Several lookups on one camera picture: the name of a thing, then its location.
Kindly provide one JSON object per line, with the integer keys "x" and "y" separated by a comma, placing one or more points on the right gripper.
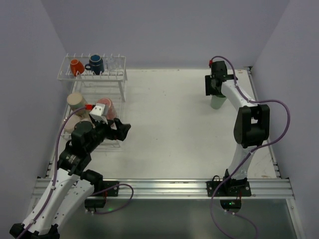
{"x": 212, "y": 87}

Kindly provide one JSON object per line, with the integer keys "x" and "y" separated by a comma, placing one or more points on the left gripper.
{"x": 115, "y": 132}

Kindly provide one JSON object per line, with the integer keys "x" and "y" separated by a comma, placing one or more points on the pink patterned mug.
{"x": 111, "y": 114}

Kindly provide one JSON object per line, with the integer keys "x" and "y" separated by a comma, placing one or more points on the light green cup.
{"x": 217, "y": 102}

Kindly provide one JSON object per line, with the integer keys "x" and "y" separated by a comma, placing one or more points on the pale pink mug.
{"x": 71, "y": 123}

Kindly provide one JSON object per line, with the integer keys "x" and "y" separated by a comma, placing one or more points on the cream floral mug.
{"x": 76, "y": 101}

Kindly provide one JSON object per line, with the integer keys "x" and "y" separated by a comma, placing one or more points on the clear plastic cup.
{"x": 113, "y": 63}

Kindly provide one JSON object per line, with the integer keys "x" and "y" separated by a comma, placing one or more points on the dark blue mug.
{"x": 96, "y": 64}

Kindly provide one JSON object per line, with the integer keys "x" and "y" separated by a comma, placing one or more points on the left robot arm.
{"x": 71, "y": 183}

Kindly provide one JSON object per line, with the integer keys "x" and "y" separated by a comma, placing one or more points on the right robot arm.
{"x": 251, "y": 129}

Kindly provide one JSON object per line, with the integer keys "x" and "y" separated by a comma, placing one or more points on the orange mug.
{"x": 76, "y": 67}

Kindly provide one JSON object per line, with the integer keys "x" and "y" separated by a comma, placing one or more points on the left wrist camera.
{"x": 99, "y": 113}

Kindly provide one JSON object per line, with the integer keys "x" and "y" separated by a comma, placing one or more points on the aluminium mounting rail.
{"x": 198, "y": 189}

